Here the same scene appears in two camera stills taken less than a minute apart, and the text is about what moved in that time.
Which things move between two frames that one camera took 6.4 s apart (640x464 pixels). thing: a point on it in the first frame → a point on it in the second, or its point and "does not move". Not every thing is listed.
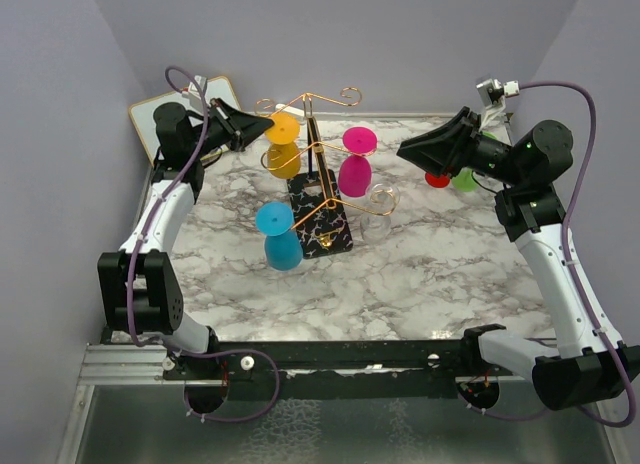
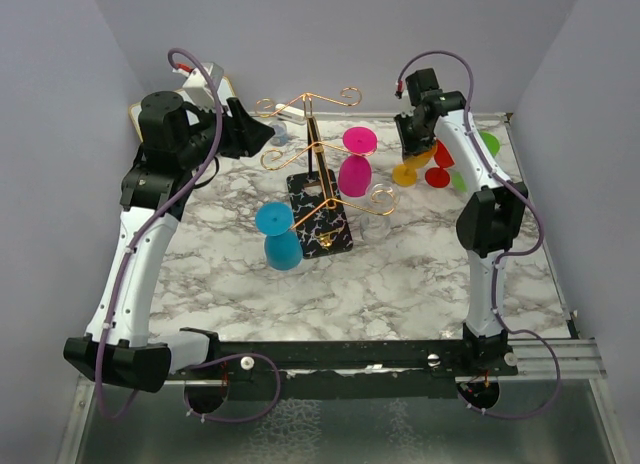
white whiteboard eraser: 288,109 does not move
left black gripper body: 217,133 does not move
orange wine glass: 283,157 → 405,175
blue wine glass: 283,249 does not move
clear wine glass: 375,223 does not move
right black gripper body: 489,156 → 415,139
